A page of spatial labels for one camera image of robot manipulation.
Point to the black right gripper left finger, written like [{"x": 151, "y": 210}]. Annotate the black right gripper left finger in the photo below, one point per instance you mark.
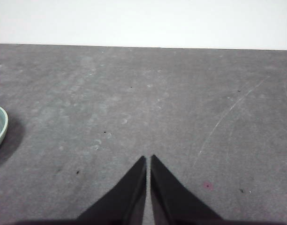
[{"x": 127, "y": 199}]

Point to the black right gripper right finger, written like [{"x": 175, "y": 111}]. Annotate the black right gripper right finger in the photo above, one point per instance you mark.
[{"x": 171, "y": 201}]

